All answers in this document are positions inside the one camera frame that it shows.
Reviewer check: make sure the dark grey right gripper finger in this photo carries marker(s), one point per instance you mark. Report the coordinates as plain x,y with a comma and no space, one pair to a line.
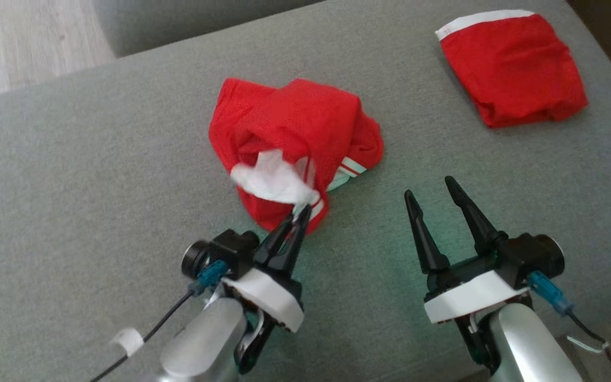
478,228
428,249

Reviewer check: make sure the blue right camera connector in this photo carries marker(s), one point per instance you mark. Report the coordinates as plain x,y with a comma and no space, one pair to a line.
549,292

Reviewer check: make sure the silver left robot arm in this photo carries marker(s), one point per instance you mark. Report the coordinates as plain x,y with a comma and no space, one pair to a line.
204,339

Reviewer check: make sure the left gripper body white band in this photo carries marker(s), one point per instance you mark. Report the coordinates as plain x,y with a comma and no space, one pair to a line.
273,300

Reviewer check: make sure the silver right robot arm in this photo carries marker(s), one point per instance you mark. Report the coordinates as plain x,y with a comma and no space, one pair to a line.
528,345

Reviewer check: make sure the red jersey with striped trim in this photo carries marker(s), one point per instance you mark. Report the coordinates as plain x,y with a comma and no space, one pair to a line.
295,122

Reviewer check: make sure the large grey sofa seat cushion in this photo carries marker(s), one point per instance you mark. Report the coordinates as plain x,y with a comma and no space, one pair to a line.
72,185

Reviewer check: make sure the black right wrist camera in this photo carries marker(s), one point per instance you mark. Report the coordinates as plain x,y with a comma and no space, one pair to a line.
533,254

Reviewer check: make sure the red shorts with white trim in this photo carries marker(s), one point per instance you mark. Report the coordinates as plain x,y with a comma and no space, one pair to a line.
512,69

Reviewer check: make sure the blue left camera connector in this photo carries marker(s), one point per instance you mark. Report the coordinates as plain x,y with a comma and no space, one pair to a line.
212,275

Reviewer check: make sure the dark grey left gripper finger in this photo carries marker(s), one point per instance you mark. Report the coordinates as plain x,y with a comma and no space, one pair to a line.
295,249
271,249

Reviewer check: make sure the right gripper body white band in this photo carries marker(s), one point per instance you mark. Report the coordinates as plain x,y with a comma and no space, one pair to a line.
470,297

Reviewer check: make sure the blue camera connector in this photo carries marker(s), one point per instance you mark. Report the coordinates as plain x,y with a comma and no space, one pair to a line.
212,275
549,292

